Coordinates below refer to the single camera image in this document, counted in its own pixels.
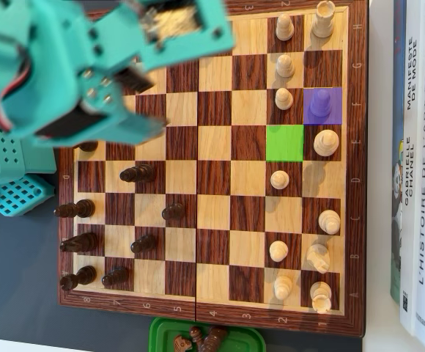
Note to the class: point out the dark wooden chess piece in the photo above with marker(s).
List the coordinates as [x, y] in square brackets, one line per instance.
[214, 339]

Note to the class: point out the white wooden king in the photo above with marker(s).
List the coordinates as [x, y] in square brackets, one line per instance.
[326, 143]

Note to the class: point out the dark wooden king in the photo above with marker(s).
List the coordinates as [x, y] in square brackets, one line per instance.
[88, 146]

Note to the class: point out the white Gabrielle Chanel book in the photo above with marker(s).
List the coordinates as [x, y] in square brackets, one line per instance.
[409, 238]

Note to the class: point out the dark wooden queen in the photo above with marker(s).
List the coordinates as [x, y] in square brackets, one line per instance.
[139, 173]

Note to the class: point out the wooden chess board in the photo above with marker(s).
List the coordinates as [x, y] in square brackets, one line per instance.
[216, 220]

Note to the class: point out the dark grey desk mat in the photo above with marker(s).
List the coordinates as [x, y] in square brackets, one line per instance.
[22, 275]

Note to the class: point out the dark wooden pawn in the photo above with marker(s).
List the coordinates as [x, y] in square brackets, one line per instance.
[196, 334]
[143, 243]
[173, 212]
[115, 276]

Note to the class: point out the turquoise robot arm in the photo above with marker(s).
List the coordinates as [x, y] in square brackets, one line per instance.
[51, 55]

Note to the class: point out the white wooden bishop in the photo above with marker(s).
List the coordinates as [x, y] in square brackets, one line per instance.
[329, 222]

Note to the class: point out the white wooden knight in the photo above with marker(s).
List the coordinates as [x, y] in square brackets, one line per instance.
[318, 258]

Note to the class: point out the turquoise wrist camera mount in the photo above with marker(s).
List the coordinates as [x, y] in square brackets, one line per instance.
[198, 51]

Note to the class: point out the green plastic tray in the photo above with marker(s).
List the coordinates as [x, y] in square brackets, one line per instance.
[249, 341]

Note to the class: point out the dark wooden bishop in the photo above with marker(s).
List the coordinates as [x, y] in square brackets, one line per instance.
[77, 209]

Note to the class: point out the white wooden pawn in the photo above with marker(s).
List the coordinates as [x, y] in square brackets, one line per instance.
[284, 99]
[283, 287]
[279, 180]
[278, 251]
[285, 66]
[284, 27]

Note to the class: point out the dark wooden rook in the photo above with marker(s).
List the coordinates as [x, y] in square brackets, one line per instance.
[80, 277]

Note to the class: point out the white wooden rook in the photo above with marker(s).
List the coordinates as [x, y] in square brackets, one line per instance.
[320, 297]
[323, 22]

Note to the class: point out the turquoise perforated robot base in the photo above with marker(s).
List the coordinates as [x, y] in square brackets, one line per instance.
[11, 154]

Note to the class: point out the turquoise gripper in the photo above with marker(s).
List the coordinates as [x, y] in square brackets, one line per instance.
[96, 85]

